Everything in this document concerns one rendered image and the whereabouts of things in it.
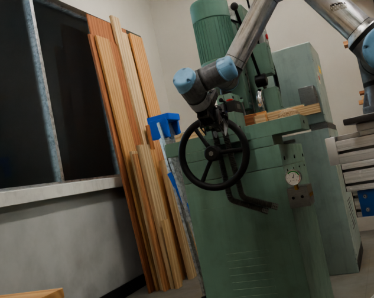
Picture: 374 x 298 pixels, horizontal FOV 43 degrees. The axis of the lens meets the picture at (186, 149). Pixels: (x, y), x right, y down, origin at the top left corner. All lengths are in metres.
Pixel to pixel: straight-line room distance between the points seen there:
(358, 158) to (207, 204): 0.74
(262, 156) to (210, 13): 0.68
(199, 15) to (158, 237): 1.78
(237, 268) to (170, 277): 1.46
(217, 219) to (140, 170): 1.48
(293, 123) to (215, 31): 0.55
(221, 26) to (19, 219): 1.49
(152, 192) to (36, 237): 0.96
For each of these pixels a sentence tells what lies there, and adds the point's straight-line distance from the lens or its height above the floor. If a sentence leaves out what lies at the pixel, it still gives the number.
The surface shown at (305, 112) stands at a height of 0.91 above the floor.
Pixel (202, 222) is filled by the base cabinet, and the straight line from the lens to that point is 2.08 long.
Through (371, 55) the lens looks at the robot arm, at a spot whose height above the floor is 0.97.
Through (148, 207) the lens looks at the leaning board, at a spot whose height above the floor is 0.59.
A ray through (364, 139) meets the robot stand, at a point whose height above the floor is 0.75.
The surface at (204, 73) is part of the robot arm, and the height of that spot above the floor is 1.04.
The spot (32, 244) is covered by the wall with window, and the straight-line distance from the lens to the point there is 2.85.
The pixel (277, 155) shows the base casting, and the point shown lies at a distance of 1.97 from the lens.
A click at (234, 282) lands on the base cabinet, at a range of 2.09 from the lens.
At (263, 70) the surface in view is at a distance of 2.35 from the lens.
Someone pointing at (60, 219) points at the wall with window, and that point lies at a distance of 3.06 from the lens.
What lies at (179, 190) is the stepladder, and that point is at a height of 0.67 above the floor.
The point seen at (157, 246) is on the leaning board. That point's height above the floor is 0.31.
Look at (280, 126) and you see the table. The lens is 1.96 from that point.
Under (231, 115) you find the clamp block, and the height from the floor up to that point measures 0.94.
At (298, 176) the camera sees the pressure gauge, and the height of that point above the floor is 0.66.
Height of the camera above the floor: 0.73
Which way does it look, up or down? 4 degrees up
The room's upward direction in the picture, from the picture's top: 11 degrees counter-clockwise
